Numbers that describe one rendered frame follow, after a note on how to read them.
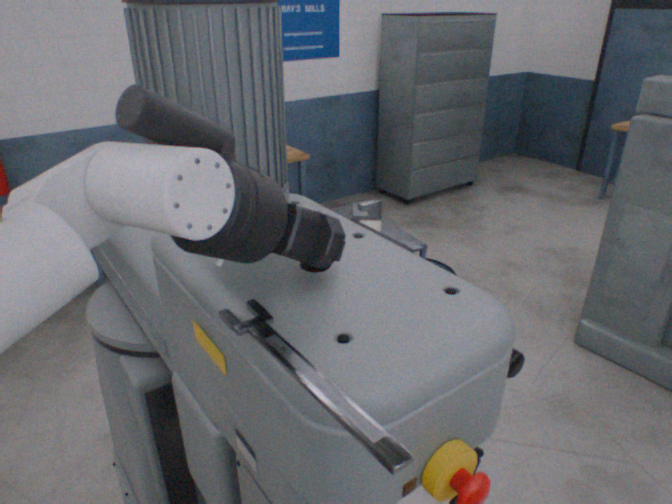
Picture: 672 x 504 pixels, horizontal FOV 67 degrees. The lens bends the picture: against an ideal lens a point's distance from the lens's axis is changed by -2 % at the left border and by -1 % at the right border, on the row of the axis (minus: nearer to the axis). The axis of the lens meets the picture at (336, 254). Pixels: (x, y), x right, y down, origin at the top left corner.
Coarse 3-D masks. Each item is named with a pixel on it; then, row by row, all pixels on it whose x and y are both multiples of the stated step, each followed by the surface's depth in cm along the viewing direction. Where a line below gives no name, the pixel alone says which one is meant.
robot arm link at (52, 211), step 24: (72, 168) 38; (24, 192) 35; (48, 192) 36; (72, 192) 38; (24, 216) 32; (48, 216) 32; (72, 216) 39; (96, 216) 40; (48, 240) 31; (72, 240) 32; (96, 240) 41; (72, 264) 32; (72, 288) 33
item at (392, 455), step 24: (264, 312) 50; (264, 336) 47; (288, 360) 44; (312, 384) 41; (336, 408) 39; (360, 408) 39; (360, 432) 36; (384, 432) 36; (384, 456) 35; (408, 456) 35
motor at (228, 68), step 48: (144, 0) 58; (192, 0) 57; (240, 0) 59; (144, 48) 62; (192, 48) 60; (240, 48) 61; (192, 96) 62; (240, 96) 64; (240, 144) 66; (288, 192) 77
